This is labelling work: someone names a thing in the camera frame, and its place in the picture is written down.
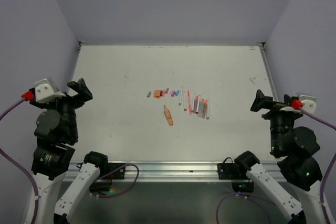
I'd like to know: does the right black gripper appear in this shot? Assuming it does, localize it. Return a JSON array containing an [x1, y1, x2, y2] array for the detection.
[[250, 87, 301, 152]]

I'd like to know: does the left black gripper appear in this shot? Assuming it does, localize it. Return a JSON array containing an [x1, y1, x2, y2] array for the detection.
[[30, 77, 92, 140]]

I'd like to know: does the white grey capped pen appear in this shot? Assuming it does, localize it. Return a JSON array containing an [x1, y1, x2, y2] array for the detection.
[[206, 99, 210, 120]]

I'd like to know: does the orange capped pen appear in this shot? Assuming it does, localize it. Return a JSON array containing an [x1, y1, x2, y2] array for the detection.
[[163, 105, 174, 126], [198, 99, 205, 118]]

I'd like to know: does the mauve barrel red pen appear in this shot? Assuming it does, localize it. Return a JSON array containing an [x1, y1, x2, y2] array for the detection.
[[193, 96, 198, 113]]

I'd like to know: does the white dark red pen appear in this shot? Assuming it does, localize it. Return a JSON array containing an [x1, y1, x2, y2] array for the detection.
[[195, 95, 201, 114]]

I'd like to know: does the pink capped pen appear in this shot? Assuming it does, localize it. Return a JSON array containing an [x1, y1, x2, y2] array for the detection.
[[191, 94, 197, 113]]

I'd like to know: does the white purple pen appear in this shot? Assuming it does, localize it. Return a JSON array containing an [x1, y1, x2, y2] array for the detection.
[[183, 91, 187, 111]]

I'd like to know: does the orange highlighter cap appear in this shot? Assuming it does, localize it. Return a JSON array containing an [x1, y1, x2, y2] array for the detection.
[[155, 90, 161, 98]]

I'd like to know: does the white blue pen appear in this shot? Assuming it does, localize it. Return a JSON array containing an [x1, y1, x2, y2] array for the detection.
[[178, 86, 183, 105]]

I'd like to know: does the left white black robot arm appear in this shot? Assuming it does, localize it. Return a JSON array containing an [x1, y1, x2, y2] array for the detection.
[[23, 77, 109, 223]]

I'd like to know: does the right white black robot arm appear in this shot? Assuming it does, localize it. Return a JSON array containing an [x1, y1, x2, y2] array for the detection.
[[234, 90, 335, 223]]

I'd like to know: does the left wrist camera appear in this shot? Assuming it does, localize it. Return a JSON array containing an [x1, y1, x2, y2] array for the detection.
[[34, 77, 66, 104]]

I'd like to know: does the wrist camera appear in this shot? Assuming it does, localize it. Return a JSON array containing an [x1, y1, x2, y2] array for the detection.
[[34, 77, 66, 104], [279, 92, 318, 113]]

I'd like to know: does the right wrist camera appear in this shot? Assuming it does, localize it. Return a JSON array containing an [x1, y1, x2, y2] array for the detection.
[[279, 92, 318, 113]]

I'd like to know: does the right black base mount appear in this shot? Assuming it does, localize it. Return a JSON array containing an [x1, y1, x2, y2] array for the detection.
[[217, 157, 255, 194]]

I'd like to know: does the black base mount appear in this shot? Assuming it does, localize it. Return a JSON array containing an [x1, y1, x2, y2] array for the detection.
[[76, 163, 125, 196], [217, 157, 255, 194]]

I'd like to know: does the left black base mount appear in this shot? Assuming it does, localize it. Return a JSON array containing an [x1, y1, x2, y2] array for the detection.
[[76, 163, 125, 196]]

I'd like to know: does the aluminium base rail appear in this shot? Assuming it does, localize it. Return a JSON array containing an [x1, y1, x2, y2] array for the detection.
[[64, 161, 285, 183]]

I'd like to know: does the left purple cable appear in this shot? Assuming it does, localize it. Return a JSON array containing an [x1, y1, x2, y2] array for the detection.
[[0, 91, 40, 224]]

